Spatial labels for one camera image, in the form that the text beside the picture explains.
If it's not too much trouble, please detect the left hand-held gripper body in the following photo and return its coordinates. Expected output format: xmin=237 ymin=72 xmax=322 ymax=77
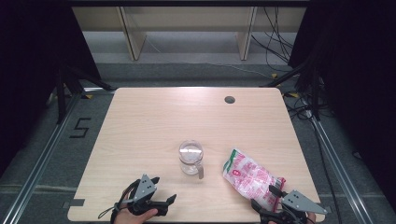
xmin=125 ymin=174 xmax=169 ymax=217

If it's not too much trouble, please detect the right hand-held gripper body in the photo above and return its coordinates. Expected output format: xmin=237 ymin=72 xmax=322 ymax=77
xmin=257 ymin=189 xmax=329 ymax=224

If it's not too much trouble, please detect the pink and white plastic bag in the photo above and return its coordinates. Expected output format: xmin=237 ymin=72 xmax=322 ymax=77
xmin=222 ymin=147 xmax=287 ymax=213

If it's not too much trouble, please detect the clear glass cup with handle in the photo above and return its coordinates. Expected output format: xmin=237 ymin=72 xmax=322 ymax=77
xmin=177 ymin=139 xmax=205 ymax=180

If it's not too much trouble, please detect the person's right hand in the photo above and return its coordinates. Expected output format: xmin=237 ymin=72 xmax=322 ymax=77
xmin=268 ymin=212 xmax=317 ymax=224

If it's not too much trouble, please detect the person's left hand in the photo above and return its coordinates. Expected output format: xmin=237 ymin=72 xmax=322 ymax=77
xmin=113 ymin=207 xmax=159 ymax=224

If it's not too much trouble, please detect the black metal stand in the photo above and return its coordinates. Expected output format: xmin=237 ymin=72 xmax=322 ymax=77
xmin=261 ymin=57 xmax=323 ymax=121
xmin=55 ymin=63 xmax=117 ymax=126

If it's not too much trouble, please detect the black curtain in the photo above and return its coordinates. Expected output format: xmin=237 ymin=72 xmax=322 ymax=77
xmin=0 ymin=0 xmax=103 ymax=176
xmin=288 ymin=0 xmax=396 ymax=208

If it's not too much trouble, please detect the light wooden shelf unit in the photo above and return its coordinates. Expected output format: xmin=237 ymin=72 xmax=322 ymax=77
xmin=71 ymin=6 xmax=307 ymax=62

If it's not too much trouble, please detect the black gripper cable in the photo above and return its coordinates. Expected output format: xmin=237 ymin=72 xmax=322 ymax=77
xmin=97 ymin=178 xmax=141 ymax=220

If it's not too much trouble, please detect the metal floor rail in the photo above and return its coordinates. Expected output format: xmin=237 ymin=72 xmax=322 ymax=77
xmin=306 ymin=115 xmax=396 ymax=224
xmin=0 ymin=91 xmax=87 ymax=224

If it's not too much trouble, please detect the black floor cable bundle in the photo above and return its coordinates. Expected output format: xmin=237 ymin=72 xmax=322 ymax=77
xmin=283 ymin=91 xmax=316 ymax=121

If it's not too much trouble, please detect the black hanging cable bundle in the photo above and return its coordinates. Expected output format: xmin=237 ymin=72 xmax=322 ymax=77
xmin=250 ymin=6 xmax=296 ymax=73

